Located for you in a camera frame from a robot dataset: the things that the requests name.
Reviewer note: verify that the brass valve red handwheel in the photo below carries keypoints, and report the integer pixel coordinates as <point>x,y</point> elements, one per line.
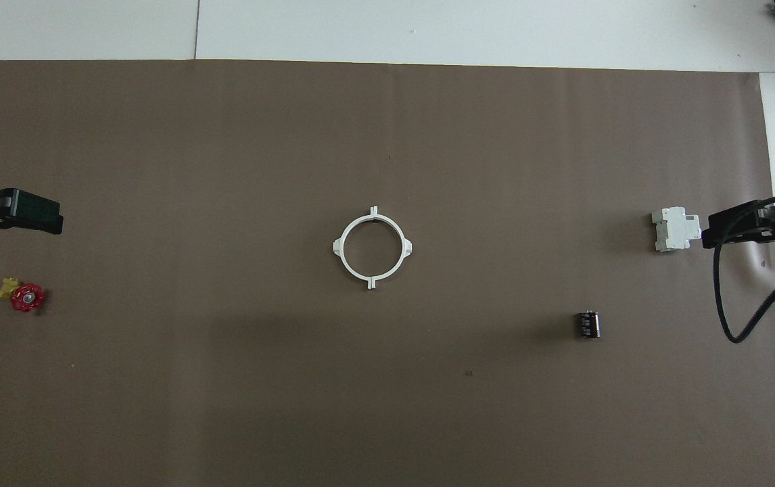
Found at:
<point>26,297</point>

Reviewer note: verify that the white circuit breaker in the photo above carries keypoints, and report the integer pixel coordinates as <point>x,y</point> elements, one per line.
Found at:
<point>675,230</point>

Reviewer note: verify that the black cylindrical capacitor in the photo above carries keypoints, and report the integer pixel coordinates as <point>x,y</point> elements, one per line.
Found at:
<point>588,325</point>

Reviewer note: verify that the brown paper table mat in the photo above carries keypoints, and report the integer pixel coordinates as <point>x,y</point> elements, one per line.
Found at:
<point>387,406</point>

